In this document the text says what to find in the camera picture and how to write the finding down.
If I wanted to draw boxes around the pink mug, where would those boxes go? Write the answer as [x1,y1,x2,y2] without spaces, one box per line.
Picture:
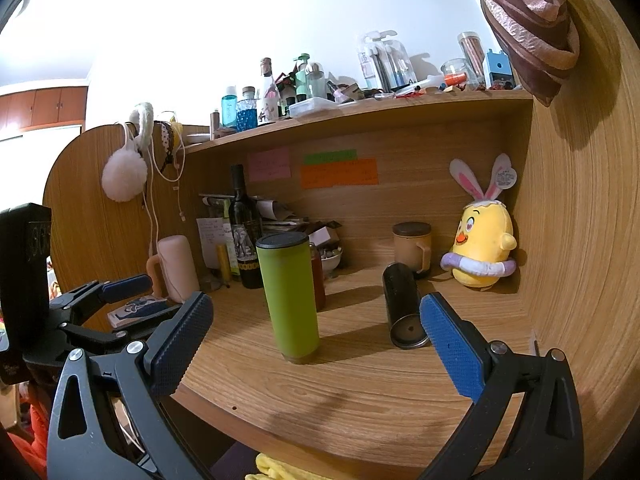
[145,234,201,304]

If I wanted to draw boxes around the white paper note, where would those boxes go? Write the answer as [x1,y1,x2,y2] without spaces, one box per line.
[196,217,229,269]

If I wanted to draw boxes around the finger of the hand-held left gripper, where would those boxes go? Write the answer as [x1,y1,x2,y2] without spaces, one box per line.
[49,274,154,317]
[59,307,183,357]

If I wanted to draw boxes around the red sauce bottle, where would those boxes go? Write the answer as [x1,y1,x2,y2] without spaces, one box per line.
[308,242,328,311]

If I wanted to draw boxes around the wooden wall cabinet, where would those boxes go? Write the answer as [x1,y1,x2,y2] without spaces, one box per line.
[0,85,90,137]

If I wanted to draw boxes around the blue pencil sharpener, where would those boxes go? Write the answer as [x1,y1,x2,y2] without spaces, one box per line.
[484,48,516,89]

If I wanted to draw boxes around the black tumbler cup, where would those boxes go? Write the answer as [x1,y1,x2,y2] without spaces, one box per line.
[382,262,432,350]

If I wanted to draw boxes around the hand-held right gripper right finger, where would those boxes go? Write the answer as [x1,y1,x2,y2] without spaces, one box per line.
[417,291,585,480]

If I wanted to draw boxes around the green pump bottle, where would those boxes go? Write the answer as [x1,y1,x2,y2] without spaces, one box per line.
[293,53,312,104]

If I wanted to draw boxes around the yellow cloth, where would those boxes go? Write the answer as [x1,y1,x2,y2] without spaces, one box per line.
[255,452,322,480]

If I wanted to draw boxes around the brown mug with lid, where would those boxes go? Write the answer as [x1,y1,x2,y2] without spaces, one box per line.
[392,221,434,279]

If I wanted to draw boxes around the clear bottle silver cap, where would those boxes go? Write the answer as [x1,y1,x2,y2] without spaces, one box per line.
[305,62,329,101]

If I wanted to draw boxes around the yellow chick plush toy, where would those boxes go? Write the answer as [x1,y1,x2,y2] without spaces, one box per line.
[440,153,519,291]

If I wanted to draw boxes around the green sticky note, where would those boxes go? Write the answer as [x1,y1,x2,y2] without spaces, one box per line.
[303,149,359,165]

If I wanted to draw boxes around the wooden desk hutch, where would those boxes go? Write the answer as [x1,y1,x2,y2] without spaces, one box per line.
[42,0,640,480]

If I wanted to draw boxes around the toothbrush pack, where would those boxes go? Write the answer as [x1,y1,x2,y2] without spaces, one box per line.
[357,31,416,92]

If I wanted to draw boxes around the white footed bowl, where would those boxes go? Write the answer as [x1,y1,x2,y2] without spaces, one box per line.
[320,247,344,279]

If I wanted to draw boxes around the blue liquid bottle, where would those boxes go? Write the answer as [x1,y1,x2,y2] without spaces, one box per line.
[220,85,239,129]

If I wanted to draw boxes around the green tumbler cup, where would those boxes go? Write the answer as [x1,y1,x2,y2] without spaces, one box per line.
[255,232,321,364]

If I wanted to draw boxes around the clear tube of sticks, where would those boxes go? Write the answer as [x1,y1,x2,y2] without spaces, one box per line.
[457,32,487,89]

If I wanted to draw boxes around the small white box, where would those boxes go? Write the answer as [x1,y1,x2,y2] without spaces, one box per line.
[309,227,342,249]

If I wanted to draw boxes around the jar of blue beads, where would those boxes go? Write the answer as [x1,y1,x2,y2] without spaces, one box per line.
[235,86,259,129]

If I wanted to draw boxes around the polka dot headband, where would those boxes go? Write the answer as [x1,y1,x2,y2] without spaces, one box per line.
[157,120,182,169]

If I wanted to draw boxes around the white fluffy earmuffs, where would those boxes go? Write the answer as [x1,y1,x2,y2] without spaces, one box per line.
[101,102,156,204]

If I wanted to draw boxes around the tall clear glass bottle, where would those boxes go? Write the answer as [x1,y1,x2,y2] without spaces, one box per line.
[257,57,280,125]

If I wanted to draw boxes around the brown scarf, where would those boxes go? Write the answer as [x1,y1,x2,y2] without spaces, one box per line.
[477,0,582,108]

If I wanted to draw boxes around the orange cloth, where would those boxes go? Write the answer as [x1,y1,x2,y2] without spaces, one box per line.
[0,389,49,480]

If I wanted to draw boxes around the blue and white packet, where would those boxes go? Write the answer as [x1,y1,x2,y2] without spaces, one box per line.
[107,295,171,330]

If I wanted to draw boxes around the pile of papers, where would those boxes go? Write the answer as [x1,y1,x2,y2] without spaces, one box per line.
[199,192,312,237]

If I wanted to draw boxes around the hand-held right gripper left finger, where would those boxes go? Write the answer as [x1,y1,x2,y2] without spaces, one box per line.
[46,290,216,480]

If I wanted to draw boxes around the pink sticky note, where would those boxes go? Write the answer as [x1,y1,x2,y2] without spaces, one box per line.
[248,148,293,182]

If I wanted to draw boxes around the clear plastic box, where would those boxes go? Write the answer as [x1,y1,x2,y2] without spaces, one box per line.
[288,97,341,119]

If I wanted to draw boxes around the dark wine bottle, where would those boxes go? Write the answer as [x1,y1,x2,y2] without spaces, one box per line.
[227,163,265,290]

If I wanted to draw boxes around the small yellow bottle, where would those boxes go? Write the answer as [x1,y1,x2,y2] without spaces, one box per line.
[215,243,233,289]

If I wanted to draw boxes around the dark purple cloth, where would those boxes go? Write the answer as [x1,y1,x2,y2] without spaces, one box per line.
[209,441,262,480]

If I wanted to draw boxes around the glass jar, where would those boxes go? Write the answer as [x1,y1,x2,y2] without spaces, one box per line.
[440,58,471,89]

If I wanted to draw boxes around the white cable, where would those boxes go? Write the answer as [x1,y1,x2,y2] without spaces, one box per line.
[141,109,189,262]

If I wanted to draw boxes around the orange sticky note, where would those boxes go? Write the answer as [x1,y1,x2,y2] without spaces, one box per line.
[299,158,379,190]

